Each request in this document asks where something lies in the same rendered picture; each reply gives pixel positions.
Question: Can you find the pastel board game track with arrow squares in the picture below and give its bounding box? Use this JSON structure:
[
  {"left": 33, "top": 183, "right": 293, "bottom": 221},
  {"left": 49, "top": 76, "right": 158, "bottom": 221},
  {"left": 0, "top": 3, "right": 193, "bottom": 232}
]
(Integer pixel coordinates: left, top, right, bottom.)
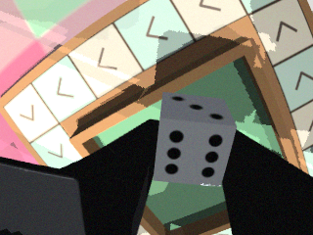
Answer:
[{"left": 0, "top": 0, "right": 309, "bottom": 173}]

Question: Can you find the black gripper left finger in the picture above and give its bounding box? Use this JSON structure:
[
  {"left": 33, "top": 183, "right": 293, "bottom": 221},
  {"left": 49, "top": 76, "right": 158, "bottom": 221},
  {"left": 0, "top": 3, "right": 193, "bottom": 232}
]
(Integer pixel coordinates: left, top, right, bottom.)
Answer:
[{"left": 0, "top": 118, "right": 159, "bottom": 235}]

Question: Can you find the grey die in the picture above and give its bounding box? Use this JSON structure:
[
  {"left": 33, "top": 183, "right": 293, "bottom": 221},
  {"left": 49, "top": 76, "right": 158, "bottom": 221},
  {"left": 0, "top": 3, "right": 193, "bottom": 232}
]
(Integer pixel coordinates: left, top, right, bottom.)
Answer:
[{"left": 153, "top": 91, "right": 236, "bottom": 187}]

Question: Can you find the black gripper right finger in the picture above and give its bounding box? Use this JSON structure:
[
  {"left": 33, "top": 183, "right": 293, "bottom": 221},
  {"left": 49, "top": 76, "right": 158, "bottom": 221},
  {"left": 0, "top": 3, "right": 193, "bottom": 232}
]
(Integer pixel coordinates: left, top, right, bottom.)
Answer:
[{"left": 222, "top": 130, "right": 313, "bottom": 235}]

